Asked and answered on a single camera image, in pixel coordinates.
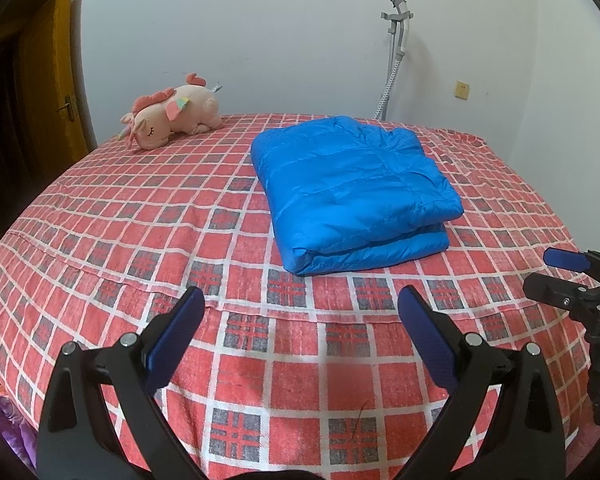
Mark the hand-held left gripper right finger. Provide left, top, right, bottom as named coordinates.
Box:
left=395, top=285, right=566, bottom=480

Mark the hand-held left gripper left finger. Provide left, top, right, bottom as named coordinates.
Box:
left=36, top=286, right=211, bottom=480

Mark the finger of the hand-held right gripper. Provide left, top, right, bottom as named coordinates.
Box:
left=523, top=272, right=600, bottom=312
left=543, top=248, right=600, bottom=277

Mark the blue puffer jacket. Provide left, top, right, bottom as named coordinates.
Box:
left=250, top=116, right=465, bottom=277

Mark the red plaid bed sheet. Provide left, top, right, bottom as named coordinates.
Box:
left=0, top=112, right=596, bottom=480

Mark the purple cloth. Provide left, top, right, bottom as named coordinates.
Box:
left=0, top=392, right=36, bottom=472

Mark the pink unicorn plush toy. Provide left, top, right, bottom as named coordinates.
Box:
left=119, top=72, right=224, bottom=152

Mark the wooden door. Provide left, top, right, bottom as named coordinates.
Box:
left=0, top=0, right=95, bottom=246

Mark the grey garment steamer stand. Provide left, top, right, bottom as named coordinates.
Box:
left=372, top=0, right=415, bottom=122

